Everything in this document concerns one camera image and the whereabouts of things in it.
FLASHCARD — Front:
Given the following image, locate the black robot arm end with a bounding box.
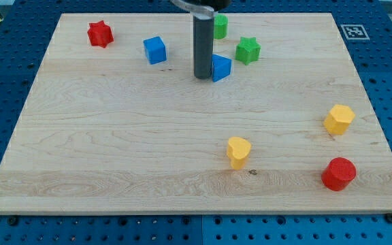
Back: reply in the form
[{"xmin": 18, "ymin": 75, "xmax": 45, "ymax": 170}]
[{"xmin": 201, "ymin": 0, "xmax": 231, "ymax": 12}]

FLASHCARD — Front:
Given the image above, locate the yellow hexagon block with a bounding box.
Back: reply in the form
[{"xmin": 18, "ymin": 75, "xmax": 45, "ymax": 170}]
[{"xmin": 323, "ymin": 104, "xmax": 355, "ymax": 135}]

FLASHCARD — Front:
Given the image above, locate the yellow heart block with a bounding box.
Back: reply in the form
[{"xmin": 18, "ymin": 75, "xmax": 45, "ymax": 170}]
[{"xmin": 227, "ymin": 136, "xmax": 252, "ymax": 170}]

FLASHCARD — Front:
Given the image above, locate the blue triangle block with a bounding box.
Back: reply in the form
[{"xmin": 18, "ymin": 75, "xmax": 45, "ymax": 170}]
[{"xmin": 212, "ymin": 54, "xmax": 232, "ymax": 82}]

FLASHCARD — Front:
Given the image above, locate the light wooden board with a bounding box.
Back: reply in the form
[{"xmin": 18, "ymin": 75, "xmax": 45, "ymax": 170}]
[{"xmin": 0, "ymin": 13, "xmax": 392, "ymax": 215}]

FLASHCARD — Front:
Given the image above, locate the blue cube block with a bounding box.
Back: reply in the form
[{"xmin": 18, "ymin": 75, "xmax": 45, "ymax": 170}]
[{"xmin": 143, "ymin": 36, "xmax": 167, "ymax": 65}]

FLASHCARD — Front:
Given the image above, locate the green star block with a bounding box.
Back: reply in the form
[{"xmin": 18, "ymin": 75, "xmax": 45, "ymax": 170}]
[{"xmin": 235, "ymin": 37, "xmax": 261, "ymax": 65}]

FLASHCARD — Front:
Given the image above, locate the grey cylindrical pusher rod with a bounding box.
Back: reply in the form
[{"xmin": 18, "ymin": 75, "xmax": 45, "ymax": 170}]
[{"xmin": 193, "ymin": 16, "xmax": 214, "ymax": 79}]

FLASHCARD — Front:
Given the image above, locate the green cylinder block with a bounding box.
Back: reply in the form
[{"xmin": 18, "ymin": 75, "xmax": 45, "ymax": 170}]
[{"xmin": 214, "ymin": 14, "xmax": 229, "ymax": 39}]

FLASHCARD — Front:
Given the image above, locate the red star block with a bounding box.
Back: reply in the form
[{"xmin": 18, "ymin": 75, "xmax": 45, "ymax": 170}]
[{"xmin": 87, "ymin": 20, "xmax": 114, "ymax": 48}]

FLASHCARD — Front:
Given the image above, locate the red cylinder block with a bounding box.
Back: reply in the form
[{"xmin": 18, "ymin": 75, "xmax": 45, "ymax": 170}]
[{"xmin": 321, "ymin": 157, "xmax": 357, "ymax": 191}]

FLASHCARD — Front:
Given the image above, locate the white fiducial marker tag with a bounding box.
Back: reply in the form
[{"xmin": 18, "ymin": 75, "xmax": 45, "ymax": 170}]
[{"xmin": 340, "ymin": 24, "xmax": 370, "ymax": 40}]

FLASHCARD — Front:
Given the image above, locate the clear plastic cable strip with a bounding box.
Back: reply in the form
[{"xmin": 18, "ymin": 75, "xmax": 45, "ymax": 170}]
[{"xmin": 169, "ymin": 0, "xmax": 215, "ymax": 20}]

